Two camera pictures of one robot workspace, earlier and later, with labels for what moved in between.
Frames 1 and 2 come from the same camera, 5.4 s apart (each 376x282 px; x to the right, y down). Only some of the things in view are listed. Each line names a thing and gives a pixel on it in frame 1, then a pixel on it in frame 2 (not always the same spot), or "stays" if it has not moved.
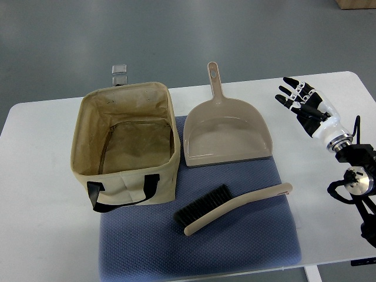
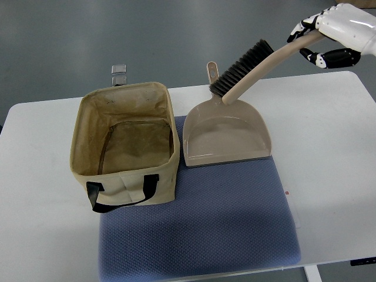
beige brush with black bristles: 200,210 to 239,73
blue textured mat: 144,243 stays
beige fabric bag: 125,145 stays
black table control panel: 363,261 stays
